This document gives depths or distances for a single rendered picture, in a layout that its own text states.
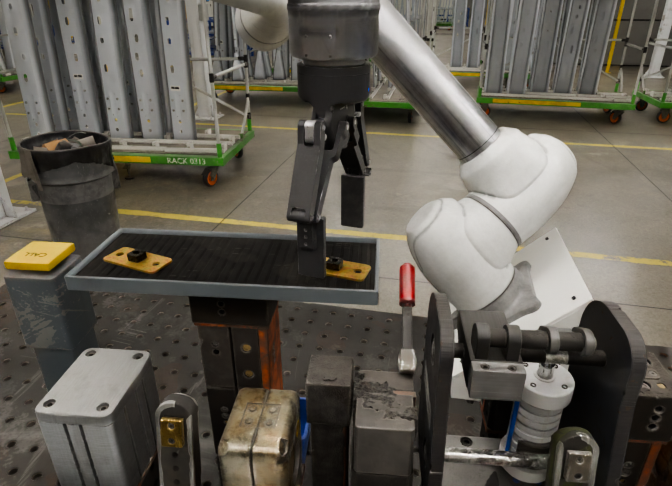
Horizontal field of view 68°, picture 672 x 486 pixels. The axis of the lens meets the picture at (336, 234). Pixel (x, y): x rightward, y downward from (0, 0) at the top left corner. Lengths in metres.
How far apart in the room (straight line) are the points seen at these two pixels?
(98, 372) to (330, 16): 0.42
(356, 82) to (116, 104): 4.48
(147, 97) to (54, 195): 1.83
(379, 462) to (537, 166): 0.70
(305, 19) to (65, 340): 0.52
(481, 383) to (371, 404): 0.12
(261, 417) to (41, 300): 0.35
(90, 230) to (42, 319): 2.53
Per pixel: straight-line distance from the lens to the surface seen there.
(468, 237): 1.02
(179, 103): 4.68
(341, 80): 0.50
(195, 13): 6.84
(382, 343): 1.25
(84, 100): 5.09
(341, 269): 0.60
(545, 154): 1.09
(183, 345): 1.28
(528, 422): 0.59
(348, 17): 0.49
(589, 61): 7.61
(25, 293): 0.76
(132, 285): 0.63
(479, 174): 1.05
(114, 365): 0.59
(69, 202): 3.21
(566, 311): 1.02
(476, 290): 1.05
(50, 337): 0.78
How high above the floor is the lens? 1.46
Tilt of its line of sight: 25 degrees down
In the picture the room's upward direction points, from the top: straight up
